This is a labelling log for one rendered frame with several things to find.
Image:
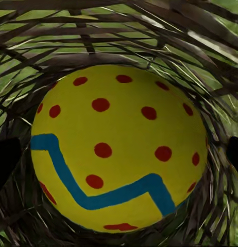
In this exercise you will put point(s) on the wicker basket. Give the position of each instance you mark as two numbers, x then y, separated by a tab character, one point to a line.
186	25

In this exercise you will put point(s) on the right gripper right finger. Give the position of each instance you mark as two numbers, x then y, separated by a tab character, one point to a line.
232	151

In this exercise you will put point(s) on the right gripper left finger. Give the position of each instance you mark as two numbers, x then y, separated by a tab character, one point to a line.
10	154

